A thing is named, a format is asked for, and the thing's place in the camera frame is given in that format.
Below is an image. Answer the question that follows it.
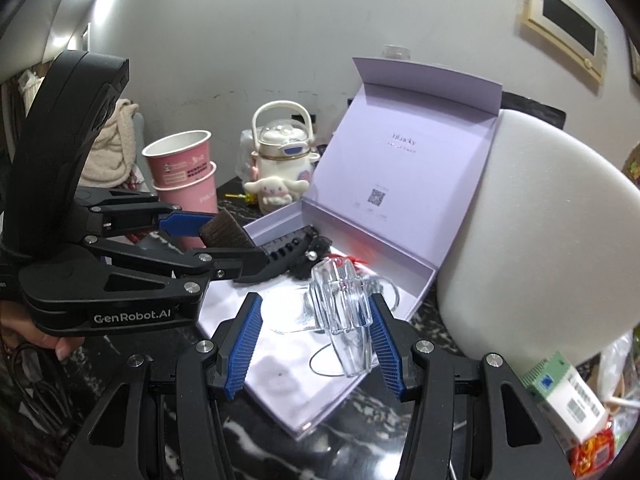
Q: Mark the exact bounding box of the black toothed hair clip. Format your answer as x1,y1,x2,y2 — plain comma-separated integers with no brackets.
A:
235,226,319,284

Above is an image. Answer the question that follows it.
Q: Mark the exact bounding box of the brown makeup brush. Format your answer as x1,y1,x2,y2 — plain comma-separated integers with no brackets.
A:
198,209,255,249

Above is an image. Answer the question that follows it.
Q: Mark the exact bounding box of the clear plastic hair claw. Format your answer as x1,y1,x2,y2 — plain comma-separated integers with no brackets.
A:
305,257,400,377

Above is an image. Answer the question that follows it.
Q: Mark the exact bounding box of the black lace bow clip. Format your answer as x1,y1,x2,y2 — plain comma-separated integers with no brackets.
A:
288,235,332,281

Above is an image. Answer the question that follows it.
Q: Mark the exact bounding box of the red flower hair clip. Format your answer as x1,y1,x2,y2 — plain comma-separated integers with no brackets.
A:
330,254,366,268

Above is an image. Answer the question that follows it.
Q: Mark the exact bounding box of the person's left hand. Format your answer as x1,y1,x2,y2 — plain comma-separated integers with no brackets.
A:
1,318,85,362

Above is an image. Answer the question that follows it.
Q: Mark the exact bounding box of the lower pink paper cup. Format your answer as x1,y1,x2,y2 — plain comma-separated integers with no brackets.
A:
154,162,218,249

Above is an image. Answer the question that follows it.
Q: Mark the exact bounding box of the pink paper cup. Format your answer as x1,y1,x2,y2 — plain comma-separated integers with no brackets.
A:
154,162,218,249
142,130,212,188

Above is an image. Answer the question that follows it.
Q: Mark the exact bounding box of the upper pink paper cup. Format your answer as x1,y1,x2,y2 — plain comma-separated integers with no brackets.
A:
142,130,212,188

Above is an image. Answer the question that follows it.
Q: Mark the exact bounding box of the white plush dog toy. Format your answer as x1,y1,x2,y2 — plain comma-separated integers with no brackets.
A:
243,176,309,214

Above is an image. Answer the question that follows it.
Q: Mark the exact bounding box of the beige towel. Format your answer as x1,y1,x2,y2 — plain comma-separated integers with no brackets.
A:
79,99,139,188

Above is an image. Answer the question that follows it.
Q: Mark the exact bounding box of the white cartoon kettle bottle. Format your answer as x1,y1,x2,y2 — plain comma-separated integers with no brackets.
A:
252,100,320,181

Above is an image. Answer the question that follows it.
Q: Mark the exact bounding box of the white foam block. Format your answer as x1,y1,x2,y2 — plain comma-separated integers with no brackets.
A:
437,110,639,373

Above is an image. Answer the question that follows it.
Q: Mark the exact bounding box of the lavender open gift box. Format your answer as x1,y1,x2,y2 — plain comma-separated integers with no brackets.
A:
196,56,504,442

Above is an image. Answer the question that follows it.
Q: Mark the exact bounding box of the medicine box green white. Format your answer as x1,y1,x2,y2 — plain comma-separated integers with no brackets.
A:
521,351,608,451

